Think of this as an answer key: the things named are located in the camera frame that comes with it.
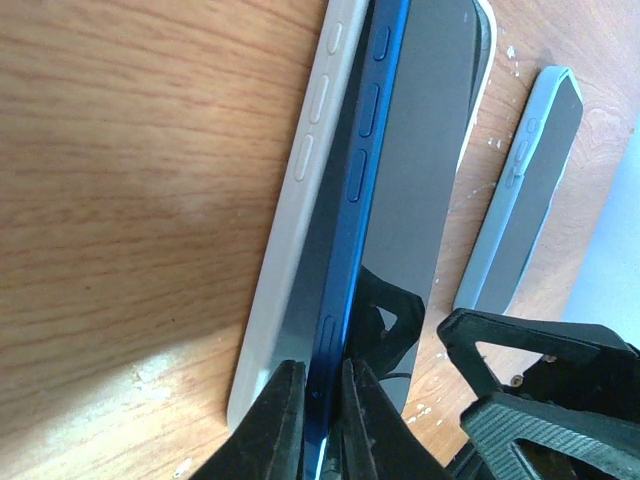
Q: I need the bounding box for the light blue phone case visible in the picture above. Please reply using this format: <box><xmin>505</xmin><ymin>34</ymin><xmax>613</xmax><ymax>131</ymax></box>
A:
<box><xmin>453</xmin><ymin>66</ymin><xmax>583</xmax><ymax>310</ymax></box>

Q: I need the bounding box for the white phone case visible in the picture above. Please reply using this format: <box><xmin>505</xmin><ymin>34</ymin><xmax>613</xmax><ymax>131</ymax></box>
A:
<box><xmin>227</xmin><ymin>1</ymin><xmax>496</xmax><ymax>428</ymax></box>

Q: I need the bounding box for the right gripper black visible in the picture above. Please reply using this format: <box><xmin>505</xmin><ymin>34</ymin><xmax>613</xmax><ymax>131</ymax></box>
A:
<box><xmin>437</xmin><ymin>308</ymin><xmax>639</xmax><ymax>479</ymax></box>

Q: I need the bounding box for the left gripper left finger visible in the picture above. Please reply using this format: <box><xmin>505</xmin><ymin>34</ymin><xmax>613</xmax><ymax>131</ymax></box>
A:
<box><xmin>191</xmin><ymin>360</ymin><xmax>306</xmax><ymax>480</ymax></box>

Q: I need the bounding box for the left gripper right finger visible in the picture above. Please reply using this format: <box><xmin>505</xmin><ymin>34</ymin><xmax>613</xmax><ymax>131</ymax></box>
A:
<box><xmin>340</xmin><ymin>359</ymin><xmax>445</xmax><ymax>479</ymax></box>

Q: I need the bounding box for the black smartphone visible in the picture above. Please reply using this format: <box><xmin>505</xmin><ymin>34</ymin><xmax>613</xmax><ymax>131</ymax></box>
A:
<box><xmin>475</xmin><ymin>78</ymin><xmax>583</xmax><ymax>314</ymax></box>

